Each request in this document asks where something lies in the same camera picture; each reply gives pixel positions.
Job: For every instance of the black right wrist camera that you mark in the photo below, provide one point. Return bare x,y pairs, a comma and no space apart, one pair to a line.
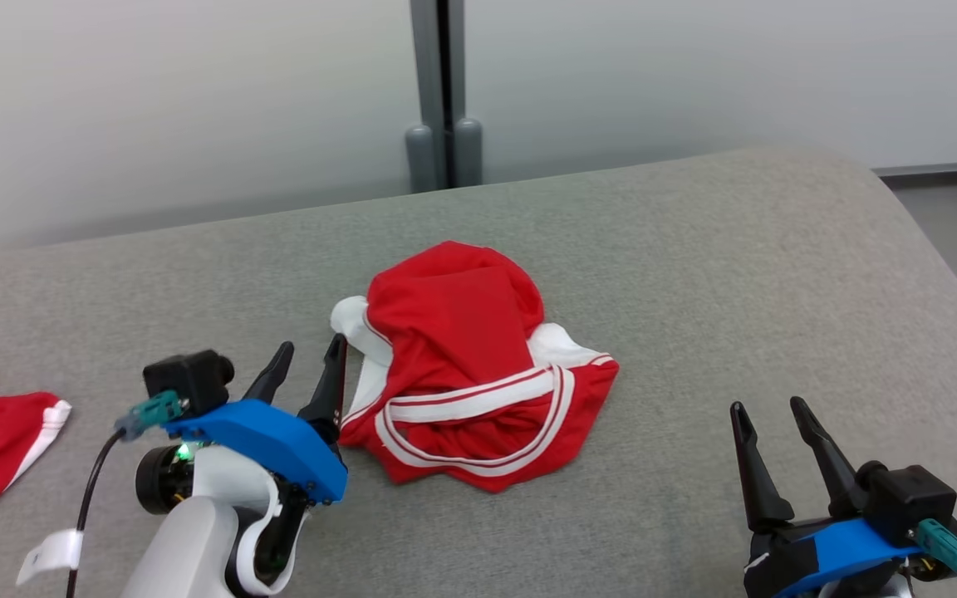
910,498

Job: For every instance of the grey wall base rail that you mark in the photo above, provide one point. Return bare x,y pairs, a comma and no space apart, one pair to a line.
944,169

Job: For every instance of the red jersey with white trim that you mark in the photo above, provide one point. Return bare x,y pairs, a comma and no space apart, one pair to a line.
445,324

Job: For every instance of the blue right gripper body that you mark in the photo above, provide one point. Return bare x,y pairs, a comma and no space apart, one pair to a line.
844,548

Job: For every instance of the grey double partition post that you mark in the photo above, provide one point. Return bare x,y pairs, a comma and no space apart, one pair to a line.
427,66

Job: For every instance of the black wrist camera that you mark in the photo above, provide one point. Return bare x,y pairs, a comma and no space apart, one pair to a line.
188,378
910,498

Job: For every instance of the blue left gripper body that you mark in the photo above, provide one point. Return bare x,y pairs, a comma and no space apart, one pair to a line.
271,440

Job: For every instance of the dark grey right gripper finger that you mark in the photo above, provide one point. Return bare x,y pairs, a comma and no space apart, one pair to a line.
757,482
827,461

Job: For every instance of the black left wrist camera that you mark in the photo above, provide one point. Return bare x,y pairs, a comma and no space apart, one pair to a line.
188,378

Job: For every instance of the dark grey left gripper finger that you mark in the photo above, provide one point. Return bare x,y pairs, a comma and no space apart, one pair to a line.
329,390
272,378

